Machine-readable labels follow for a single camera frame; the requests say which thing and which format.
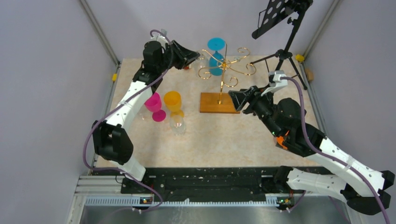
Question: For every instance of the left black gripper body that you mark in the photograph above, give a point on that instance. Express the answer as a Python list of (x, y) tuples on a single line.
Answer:
[(175, 58)]

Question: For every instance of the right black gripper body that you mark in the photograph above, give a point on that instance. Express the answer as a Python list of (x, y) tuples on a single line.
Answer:
[(262, 106)]

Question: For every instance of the blue wine glass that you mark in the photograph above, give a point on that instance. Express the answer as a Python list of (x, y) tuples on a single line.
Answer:
[(216, 44)]

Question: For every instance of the gold wire glass rack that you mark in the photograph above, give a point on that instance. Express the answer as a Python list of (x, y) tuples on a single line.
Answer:
[(220, 102)]

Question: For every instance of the yellow wine glass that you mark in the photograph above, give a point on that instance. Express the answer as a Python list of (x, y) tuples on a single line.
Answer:
[(173, 102)]

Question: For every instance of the magenta wine glass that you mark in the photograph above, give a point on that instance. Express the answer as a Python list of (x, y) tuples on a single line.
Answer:
[(154, 105)]

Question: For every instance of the clear glass front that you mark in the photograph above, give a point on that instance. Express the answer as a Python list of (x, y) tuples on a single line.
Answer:
[(177, 125)]

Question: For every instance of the clear glass back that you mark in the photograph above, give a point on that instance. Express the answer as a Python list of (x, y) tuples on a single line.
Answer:
[(200, 62)]

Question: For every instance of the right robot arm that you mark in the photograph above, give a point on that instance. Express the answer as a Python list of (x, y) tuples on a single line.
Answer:
[(363, 189)]

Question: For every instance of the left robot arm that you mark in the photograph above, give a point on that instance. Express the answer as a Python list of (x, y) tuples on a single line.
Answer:
[(110, 137)]

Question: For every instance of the orange tape dispenser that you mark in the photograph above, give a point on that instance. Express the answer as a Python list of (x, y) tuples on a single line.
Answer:
[(279, 140)]

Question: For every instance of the yellow corner clamp right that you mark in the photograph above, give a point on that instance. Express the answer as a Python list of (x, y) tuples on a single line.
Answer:
[(300, 58)]

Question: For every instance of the yellow clamp left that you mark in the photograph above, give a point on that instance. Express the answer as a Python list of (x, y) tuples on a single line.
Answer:
[(114, 77)]

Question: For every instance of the black music stand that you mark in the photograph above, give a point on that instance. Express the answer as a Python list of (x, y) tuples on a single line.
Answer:
[(285, 12)]

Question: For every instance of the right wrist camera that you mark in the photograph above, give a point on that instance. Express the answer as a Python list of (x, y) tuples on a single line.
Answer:
[(277, 81)]

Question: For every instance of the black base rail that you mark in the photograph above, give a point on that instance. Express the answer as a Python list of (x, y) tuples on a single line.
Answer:
[(207, 185)]

